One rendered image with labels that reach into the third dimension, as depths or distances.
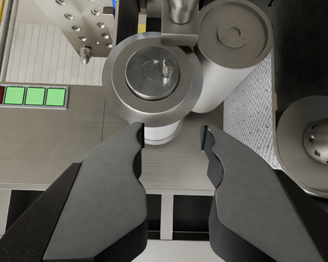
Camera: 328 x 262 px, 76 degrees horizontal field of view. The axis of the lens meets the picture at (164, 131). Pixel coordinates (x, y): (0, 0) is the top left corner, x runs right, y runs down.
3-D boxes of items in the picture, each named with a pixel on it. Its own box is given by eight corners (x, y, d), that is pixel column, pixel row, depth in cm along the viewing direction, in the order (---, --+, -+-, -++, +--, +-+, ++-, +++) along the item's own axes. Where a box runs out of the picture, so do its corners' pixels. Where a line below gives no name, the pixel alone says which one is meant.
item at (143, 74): (128, 43, 29) (181, 48, 29) (129, 51, 31) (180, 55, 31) (121, 94, 28) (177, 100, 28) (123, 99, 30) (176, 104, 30)
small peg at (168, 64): (161, 66, 26) (164, 56, 26) (161, 76, 29) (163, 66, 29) (173, 68, 26) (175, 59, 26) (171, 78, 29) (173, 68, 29)
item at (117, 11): (123, -55, 35) (115, 48, 32) (137, 33, 58) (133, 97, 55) (120, -55, 35) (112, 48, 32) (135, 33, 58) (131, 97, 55)
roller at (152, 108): (193, 39, 31) (192, 116, 29) (177, 96, 56) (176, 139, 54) (114, 35, 30) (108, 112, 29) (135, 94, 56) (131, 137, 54)
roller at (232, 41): (271, -1, 33) (275, 71, 31) (222, 71, 58) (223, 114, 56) (194, -5, 32) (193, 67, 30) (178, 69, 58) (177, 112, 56)
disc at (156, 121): (203, 34, 32) (202, 129, 30) (203, 36, 32) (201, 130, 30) (106, 28, 32) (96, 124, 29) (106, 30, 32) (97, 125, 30)
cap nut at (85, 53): (90, 47, 64) (88, 61, 63) (93, 53, 67) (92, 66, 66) (77, 47, 64) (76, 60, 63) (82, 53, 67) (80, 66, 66)
